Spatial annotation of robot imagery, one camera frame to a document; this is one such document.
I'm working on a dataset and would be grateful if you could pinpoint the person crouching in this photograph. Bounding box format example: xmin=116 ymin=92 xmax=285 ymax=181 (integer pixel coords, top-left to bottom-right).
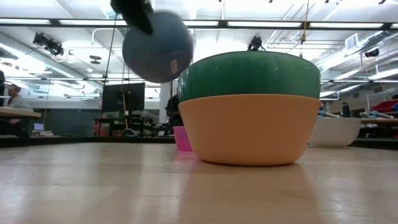
xmin=165 ymin=94 xmax=185 ymax=127

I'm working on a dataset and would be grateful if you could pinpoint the person seated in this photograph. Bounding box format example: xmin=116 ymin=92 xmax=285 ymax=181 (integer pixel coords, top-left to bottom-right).
xmin=0 ymin=83 xmax=33 ymax=136

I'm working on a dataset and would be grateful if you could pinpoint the red bin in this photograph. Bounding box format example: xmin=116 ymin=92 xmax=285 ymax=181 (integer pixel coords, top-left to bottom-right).
xmin=369 ymin=98 xmax=398 ymax=114

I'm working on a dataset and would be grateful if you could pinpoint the dark water bottle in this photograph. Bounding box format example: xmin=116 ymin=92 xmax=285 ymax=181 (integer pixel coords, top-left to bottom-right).
xmin=341 ymin=101 xmax=351 ymax=119

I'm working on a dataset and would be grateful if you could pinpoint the wooden background table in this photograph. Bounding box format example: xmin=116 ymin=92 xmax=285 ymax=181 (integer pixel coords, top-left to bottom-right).
xmin=0 ymin=106 xmax=42 ymax=138

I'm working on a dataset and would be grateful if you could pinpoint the black hanging cable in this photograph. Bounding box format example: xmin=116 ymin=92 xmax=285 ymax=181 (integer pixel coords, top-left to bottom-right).
xmin=101 ymin=14 xmax=118 ymax=91

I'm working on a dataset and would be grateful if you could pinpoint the green plastic bowl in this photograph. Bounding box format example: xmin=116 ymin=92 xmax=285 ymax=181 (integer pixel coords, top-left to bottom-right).
xmin=177 ymin=50 xmax=322 ymax=104

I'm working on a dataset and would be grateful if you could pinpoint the blue-grey plastic bowl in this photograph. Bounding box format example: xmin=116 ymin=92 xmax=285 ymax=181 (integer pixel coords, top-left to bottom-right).
xmin=121 ymin=10 xmax=195 ymax=84

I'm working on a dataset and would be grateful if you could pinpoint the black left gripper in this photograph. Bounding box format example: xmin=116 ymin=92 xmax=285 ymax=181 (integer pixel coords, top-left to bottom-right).
xmin=109 ymin=0 xmax=154 ymax=35

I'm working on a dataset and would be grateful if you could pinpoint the white plastic bowl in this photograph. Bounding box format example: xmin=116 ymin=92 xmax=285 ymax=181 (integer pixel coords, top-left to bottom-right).
xmin=307 ymin=117 xmax=363 ymax=148

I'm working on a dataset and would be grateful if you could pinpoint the peach plastic bowl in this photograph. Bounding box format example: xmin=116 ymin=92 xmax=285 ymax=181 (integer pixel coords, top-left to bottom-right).
xmin=178 ymin=93 xmax=322 ymax=167

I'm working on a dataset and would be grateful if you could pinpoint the black ceiling camera with cable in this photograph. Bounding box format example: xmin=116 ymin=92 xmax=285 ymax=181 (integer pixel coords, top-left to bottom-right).
xmin=247 ymin=35 xmax=266 ymax=52

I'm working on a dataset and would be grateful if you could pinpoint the yellow hanging cable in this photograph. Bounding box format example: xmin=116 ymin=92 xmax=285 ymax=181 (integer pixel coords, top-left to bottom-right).
xmin=298 ymin=0 xmax=310 ymax=58

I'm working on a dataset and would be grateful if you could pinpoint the pink plastic tub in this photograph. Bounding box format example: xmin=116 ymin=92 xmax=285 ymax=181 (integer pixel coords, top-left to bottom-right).
xmin=172 ymin=125 xmax=194 ymax=152

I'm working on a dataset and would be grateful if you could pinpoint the black overhead frame beam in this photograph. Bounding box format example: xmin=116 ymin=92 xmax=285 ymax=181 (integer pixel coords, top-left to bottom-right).
xmin=0 ymin=17 xmax=398 ymax=31

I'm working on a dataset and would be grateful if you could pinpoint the black computer monitor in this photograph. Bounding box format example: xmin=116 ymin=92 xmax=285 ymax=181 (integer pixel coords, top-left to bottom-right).
xmin=101 ymin=82 xmax=146 ymax=113

